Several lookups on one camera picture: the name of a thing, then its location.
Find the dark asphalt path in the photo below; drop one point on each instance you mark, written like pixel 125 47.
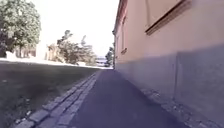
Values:
pixel 116 100

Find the green trees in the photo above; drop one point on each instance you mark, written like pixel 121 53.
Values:
pixel 71 50

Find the orange plastered building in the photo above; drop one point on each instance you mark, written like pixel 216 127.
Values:
pixel 173 50

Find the grey cobblestone kerb strip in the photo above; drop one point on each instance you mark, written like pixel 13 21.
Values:
pixel 63 106

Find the pale building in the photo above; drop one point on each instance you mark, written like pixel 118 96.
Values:
pixel 25 51

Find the large green tree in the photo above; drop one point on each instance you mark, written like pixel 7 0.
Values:
pixel 16 23

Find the cobblestone strip along wall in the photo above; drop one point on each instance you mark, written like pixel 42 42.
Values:
pixel 173 108

